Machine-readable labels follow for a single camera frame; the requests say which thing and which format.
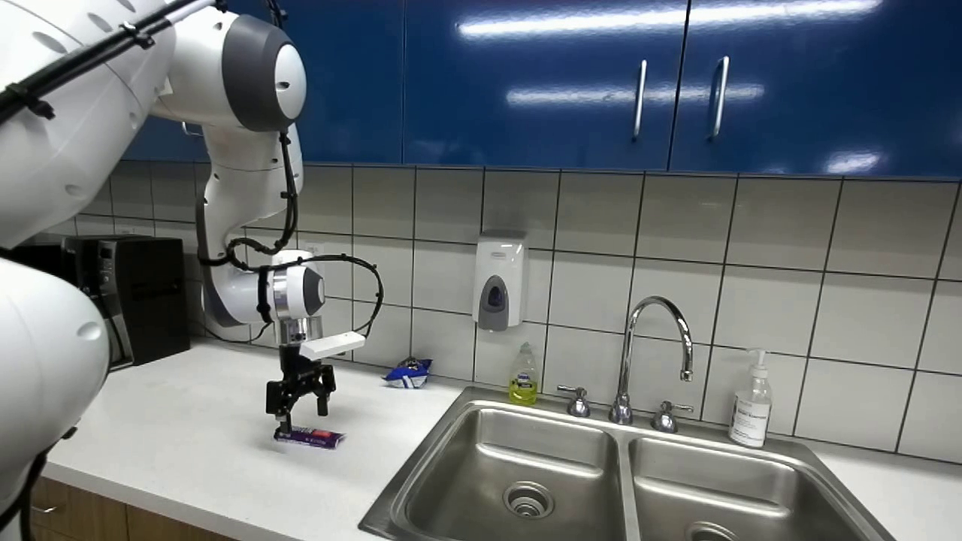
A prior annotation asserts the blue snack bag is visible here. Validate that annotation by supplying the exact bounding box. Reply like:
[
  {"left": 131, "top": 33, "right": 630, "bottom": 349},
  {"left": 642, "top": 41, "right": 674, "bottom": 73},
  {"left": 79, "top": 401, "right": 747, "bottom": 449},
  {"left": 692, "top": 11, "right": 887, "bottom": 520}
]
[{"left": 383, "top": 357, "right": 434, "bottom": 390}]

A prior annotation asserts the silver cabinet door handle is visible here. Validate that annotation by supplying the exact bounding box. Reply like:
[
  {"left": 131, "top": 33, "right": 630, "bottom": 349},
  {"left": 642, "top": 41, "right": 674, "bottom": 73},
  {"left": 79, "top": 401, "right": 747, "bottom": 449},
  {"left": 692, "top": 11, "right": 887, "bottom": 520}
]
[
  {"left": 632, "top": 59, "right": 649, "bottom": 141},
  {"left": 709, "top": 55, "right": 731, "bottom": 142}
]

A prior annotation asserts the blue cabinet door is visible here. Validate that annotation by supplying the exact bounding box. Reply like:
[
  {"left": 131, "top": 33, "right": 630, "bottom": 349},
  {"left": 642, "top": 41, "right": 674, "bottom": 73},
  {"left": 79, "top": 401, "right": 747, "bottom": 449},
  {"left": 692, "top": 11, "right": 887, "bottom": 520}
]
[
  {"left": 668, "top": 0, "right": 962, "bottom": 180},
  {"left": 402, "top": 0, "right": 689, "bottom": 172},
  {"left": 225, "top": 0, "right": 407, "bottom": 166}
]

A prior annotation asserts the wooden drawer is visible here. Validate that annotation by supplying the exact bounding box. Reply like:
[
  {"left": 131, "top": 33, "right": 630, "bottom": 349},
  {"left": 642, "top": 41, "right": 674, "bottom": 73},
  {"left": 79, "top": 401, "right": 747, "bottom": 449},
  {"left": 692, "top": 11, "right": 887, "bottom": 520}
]
[{"left": 29, "top": 476, "right": 130, "bottom": 541}]

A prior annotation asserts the chrome tap handle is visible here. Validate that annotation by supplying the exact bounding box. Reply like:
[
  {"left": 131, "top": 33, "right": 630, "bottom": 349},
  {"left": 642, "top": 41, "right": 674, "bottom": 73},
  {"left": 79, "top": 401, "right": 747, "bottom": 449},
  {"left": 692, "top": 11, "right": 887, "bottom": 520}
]
[
  {"left": 556, "top": 385, "right": 591, "bottom": 419},
  {"left": 650, "top": 400, "right": 694, "bottom": 434}
]

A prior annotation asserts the white wall soap dispenser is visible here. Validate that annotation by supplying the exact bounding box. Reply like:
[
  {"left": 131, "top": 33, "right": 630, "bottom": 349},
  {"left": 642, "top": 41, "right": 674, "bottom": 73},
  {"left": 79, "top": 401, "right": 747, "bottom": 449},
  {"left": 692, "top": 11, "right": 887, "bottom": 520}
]
[{"left": 471, "top": 230, "right": 529, "bottom": 333}]

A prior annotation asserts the chrome gooseneck tap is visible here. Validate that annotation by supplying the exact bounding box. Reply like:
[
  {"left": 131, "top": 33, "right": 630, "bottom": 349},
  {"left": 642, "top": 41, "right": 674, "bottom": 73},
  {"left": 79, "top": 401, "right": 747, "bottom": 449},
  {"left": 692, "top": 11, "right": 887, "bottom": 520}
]
[{"left": 608, "top": 295, "right": 695, "bottom": 426}]

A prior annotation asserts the purple snack bar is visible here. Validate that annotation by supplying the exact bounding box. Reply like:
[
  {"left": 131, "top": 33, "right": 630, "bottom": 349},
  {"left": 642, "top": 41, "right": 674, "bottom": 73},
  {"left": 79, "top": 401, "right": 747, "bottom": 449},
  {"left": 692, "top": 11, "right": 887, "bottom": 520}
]
[{"left": 274, "top": 426, "right": 347, "bottom": 450}]

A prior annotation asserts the clear pump soap bottle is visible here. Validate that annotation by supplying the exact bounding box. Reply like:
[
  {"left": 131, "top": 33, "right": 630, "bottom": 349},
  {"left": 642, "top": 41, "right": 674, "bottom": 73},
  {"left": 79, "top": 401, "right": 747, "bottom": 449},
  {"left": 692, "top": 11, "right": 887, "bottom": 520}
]
[{"left": 727, "top": 348, "right": 774, "bottom": 449}]

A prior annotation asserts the stainless steel double sink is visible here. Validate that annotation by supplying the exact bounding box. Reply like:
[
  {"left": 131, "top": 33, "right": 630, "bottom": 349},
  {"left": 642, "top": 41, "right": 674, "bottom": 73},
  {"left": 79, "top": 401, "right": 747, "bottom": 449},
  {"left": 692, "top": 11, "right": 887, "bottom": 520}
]
[{"left": 358, "top": 385, "right": 897, "bottom": 541}]

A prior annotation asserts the white bar wrist camera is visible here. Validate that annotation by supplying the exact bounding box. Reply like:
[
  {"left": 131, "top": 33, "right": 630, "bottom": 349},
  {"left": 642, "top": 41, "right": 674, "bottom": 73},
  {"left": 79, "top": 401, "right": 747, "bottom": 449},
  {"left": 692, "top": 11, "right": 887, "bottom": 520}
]
[{"left": 299, "top": 331, "right": 368, "bottom": 361}]

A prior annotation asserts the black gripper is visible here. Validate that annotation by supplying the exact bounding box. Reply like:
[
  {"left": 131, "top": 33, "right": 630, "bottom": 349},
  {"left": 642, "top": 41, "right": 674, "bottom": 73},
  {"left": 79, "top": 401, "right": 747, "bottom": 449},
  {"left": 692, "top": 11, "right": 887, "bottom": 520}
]
[{"left": 265, "top": 343, "right": 337, "bottom": 439}]

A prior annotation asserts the black coffee machine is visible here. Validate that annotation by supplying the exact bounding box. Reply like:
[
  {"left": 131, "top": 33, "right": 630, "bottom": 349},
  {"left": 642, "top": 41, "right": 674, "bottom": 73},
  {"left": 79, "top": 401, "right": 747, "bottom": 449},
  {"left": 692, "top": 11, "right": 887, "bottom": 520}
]
[{"left": 9, "top": 234, "right": 191, "bottom": 370}]

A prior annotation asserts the blue wall cabinet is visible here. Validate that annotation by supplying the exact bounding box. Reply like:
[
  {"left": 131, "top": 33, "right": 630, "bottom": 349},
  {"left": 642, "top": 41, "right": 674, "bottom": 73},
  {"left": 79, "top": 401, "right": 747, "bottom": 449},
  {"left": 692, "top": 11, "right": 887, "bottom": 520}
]
[{"left": 120, "top": 0, "right": 962, "bottom": 181}]

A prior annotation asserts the yellow dish soap bottle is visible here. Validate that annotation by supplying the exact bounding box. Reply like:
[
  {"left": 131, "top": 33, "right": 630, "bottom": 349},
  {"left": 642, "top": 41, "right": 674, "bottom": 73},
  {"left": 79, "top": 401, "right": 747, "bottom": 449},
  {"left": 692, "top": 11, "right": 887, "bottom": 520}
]
[{"left": 508, "top": 342, "right": 540, "bottom": 407}]

